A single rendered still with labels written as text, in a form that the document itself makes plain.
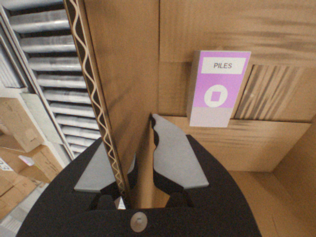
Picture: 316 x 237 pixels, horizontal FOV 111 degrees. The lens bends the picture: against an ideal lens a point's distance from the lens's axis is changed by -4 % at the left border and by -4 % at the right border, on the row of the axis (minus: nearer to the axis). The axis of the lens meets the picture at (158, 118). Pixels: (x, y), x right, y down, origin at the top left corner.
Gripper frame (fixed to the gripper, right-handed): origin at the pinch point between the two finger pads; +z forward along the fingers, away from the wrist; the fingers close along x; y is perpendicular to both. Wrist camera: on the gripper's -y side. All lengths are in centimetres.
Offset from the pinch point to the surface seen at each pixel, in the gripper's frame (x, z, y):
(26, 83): -60, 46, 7
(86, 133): -32, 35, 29
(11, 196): -357, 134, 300
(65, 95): -36, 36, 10
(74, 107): -34, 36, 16
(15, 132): -68, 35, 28
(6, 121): -68, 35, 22
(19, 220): -916, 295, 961
